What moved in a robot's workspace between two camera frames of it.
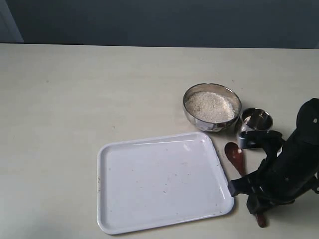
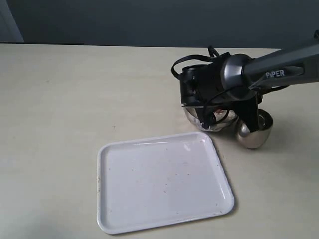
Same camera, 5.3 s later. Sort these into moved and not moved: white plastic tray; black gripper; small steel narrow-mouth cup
Moved: black gripper
Not moved: small steel narrow-mouth cup; white plastic tray
